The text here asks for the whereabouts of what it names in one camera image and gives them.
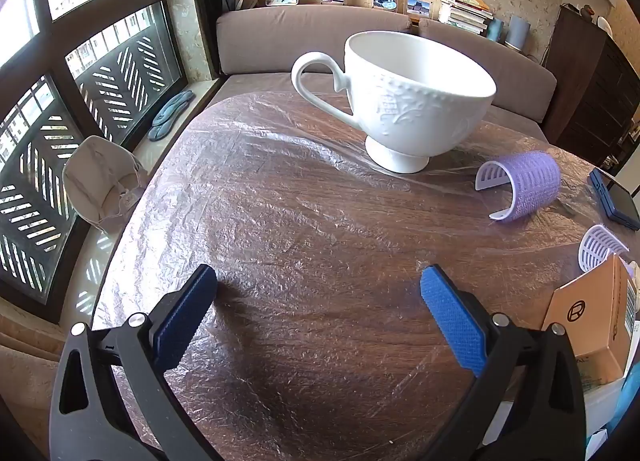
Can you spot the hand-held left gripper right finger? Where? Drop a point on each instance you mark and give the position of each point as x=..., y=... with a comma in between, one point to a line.
x=452, y=321

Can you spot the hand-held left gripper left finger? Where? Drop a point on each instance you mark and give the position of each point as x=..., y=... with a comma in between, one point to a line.
x=182, y=316

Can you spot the brown cardboard box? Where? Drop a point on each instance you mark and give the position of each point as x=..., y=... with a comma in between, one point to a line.
x=590, y=321

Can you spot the purple hair roller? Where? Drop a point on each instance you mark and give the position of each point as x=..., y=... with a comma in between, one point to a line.
x=530, y=181
x=597, y=246

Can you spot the white medicine box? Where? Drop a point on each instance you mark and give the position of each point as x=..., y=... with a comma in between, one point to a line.
x=602, y=406

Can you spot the blue-grey slippers pair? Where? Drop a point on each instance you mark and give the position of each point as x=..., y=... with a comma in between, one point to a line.
x=170, y=113

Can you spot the dark blue handheld device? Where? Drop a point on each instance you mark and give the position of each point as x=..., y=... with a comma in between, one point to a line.
x=617, y=201

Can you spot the white embossed cup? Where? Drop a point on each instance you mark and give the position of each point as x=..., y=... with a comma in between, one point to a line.
x=415, y=106

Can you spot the brown sofa back cushion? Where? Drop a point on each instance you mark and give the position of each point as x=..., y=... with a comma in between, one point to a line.
x=280, y=36
x=520, y=76

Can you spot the dark wooden cabinet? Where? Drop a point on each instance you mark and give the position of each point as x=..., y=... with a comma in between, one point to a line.
x=590, y=91

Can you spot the blue cylinder container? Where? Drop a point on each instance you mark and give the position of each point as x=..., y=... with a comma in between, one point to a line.
x=495, y=31

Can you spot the dark framed window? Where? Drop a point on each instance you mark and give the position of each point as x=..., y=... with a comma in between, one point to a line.
x=55, y=51

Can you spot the grey cylinder speaker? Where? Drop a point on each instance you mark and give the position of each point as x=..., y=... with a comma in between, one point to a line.
x=517, y=31

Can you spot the stack of books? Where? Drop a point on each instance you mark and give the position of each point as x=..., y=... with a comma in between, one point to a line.
x=465, y=11

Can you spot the small building photo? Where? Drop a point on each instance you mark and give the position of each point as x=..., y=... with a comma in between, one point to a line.
x=418, y=7

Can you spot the white plate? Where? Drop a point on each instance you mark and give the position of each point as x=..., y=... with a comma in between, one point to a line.
x=605, y=26

